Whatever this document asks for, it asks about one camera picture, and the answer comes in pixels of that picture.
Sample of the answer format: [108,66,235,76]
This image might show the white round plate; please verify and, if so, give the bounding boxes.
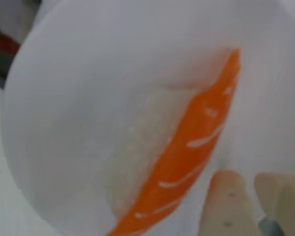
[1,0,295,236]

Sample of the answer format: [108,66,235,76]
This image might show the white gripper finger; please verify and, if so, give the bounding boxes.
[199,169,262,236]
[254,172,295,236]

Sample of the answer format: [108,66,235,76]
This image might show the orange salmon sushi toy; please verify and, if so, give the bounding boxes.
[105,48,242,236]

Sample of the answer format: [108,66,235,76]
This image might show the red glossy object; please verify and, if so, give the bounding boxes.
[0,20,21,54]

